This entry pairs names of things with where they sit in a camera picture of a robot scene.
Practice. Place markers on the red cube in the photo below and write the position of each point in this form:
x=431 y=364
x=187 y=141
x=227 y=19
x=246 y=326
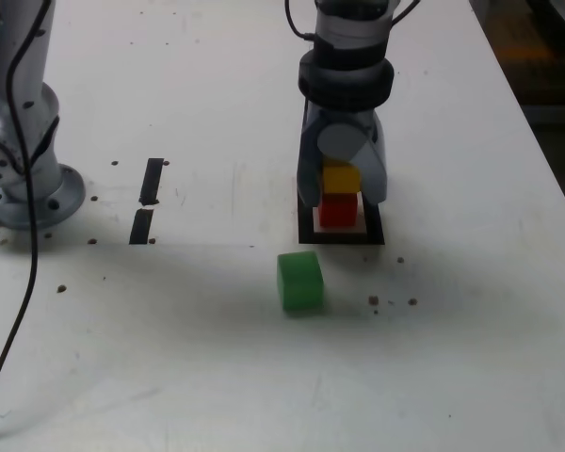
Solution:
x=338 y=212

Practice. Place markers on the yellow cube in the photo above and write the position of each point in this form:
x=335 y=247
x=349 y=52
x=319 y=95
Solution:
x=341 y=179

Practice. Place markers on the green cube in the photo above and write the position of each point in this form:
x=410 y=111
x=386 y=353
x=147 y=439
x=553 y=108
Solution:
x=300 y=285

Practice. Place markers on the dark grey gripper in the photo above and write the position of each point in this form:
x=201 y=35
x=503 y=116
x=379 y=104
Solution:
x=343 y=117

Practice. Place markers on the black tape strip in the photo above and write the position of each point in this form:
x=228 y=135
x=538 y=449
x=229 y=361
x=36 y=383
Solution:
x=140 y=230

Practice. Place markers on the grey metal bar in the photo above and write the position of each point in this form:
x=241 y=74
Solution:
x=555 y=114

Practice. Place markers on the black tape square outline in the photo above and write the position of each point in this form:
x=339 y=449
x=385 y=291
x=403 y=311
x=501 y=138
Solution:
x=339 y=239

